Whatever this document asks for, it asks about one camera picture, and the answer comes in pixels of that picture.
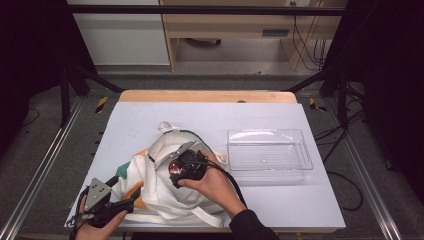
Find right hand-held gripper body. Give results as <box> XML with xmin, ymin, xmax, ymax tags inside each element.
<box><xmin>168</xmin><ymin>140</ymin><xmax>210</xmax><ymax>188</ymax></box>

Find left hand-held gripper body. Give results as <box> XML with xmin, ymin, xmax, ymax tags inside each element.
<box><xmin>77</xmin><ymin>177</ymin><xmax>135</xmax><ymax>230</ymax></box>

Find white canvas tote bag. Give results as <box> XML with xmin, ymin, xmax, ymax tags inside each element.
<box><xmin>110</xmin><ymin>120</ymin><xmax>230</xmax><ymax>229</ymax></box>

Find person's left hand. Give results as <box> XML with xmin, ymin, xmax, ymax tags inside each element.
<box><xmin>74</xmin><ymin>194</ymin><xmax>130</xmax><ymax>240</ymax></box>

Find person's right hand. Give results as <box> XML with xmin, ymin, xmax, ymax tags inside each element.
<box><xmin>177</xmin><ymin>150</ymin><xmax>248</xmax><ymax>220</ymax></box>

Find white table mat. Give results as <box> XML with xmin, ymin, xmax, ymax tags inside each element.
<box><xmin>64</xmin><ymin>101</ymin><xmax>347</xmax><ymax>232</ymax></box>

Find clear plastic container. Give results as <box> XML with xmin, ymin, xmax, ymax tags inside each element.
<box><xmin>226</xmin><ymin>128</ymin><xmax>315</xmax><ymax>184</ymax></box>

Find yellow black tape strip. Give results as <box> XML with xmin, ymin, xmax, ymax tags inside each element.
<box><xmin>307</xmin><ymin>96</ymin><xmax>328</xmax><ymax>114</ymax></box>
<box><xmin>95</xmin><ymin>95</ymin><xmax>110</xmax><ymax>115</ymax></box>

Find black metal stand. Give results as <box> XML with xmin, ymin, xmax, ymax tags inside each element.
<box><xmin>285</xmin><ymin>61</ymin><xmax>352</xmax><ymax>130</ymax></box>
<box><xmin>59</xmin><ymin>62</ymin><xmax>125</xmax><ymax>128</ymax></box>

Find white cabinet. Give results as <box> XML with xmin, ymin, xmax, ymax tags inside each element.
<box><xmin>66</xmin><ymin>0</ymin><xmax>171</xmax><ymax>66</ymax></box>

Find wooden desk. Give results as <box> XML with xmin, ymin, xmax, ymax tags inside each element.
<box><xmin>158</xmin><ymin>0</ymin><xmax>348</xmax><ymax>72</ymax></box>

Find black curtain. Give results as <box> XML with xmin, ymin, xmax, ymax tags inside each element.
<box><xmin>0</xmin><ymin>0</ymin><xmax>98</xmax><ymax>158</ymax></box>
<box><xmin>319</xmin><ymin>0</ymin><xmax>424</xmax><ymax>204</ymax></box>

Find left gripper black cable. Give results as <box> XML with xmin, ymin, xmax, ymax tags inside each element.
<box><xmin>65</xmin><ymin>185</ymin><xmax>92</xmax><ymax>240</ymax></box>

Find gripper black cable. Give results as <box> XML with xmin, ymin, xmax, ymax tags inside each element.
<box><xmin>65</xmin><ymin>185</ymin><xmax>92</xmax><ymax>240</ymax></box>
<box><xmin>184</xmin><ymin>159</ymin><xmax>248</xmax><ymax>208</ymax></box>

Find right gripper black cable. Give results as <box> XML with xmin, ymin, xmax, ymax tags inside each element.
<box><xmin>184</xmin><ymin>159</ymin><xmax>248</xmax><ymax>208</ymax></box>

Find aluminium rail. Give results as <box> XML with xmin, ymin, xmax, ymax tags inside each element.
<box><xmin>0</xmin><ymin>95</ymin><xmax>87</xmax><ymax>240</ymax></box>
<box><xmin>324</xmin><ymin>97</ymin><xmax>405</xmax><ymax>240</ymax></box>

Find thin black floor cable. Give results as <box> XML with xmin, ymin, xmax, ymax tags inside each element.
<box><xmin>20</xmin><ymin>106</ymin><xmax>41</xmax><ymax>128</ymax></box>

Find black horizontal frame bar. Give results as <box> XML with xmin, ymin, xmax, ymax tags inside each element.
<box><xmin>66</xmin><ymin>4</ymin><xmax>346</xmax><ymax>17</ymax></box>

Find black hanging cables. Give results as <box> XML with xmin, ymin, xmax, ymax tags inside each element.
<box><xmin>290</xmin><ymin>2</ymin><xmax>330</xmax><ymax>72</ymax></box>

